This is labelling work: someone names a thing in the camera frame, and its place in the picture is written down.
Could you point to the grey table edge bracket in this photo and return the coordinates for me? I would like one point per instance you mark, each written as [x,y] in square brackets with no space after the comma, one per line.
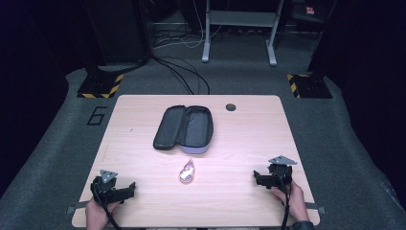
[76,207]
[316,208]

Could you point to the black stand with striped base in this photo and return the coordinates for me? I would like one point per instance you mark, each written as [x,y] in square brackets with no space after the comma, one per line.
[99,85]
[311,86]

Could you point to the black zip pencil case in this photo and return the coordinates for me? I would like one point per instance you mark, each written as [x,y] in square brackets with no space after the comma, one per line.
[188,127]

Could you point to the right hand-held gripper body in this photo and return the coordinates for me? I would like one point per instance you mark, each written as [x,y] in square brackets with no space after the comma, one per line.
[281,174]

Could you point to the person's left hand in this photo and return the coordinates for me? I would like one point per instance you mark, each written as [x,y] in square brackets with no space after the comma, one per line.
[97,215]

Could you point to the grey metal desk frame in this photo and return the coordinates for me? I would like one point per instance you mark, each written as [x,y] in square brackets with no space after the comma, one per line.
[242,19]

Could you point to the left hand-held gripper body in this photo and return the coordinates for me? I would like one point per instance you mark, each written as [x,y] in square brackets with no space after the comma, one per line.
[105,191]

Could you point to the person's right hand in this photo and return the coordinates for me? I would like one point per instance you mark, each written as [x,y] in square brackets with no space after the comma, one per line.
[297,201]

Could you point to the small shiny packet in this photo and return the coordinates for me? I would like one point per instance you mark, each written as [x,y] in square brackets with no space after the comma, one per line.
[187,173]

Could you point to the black cabinet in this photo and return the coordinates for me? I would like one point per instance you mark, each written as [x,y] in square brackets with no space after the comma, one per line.
[121,28]

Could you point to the black box with red label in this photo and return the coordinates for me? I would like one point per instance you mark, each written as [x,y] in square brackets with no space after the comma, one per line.
[311,11]

